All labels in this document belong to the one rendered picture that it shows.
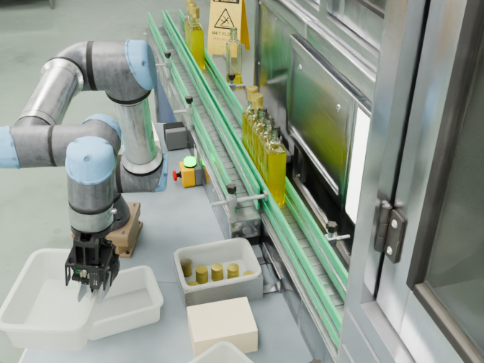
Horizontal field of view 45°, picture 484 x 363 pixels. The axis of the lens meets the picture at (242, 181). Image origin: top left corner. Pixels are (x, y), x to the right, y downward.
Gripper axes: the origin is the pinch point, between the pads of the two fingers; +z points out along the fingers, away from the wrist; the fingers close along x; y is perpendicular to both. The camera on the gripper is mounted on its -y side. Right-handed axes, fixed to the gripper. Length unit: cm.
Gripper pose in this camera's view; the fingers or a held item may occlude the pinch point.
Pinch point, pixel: (96, 294)
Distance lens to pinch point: 119.7
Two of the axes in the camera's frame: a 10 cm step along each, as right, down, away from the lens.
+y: -0.4, 5.6, -8.3
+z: -1.3, 8.2, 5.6
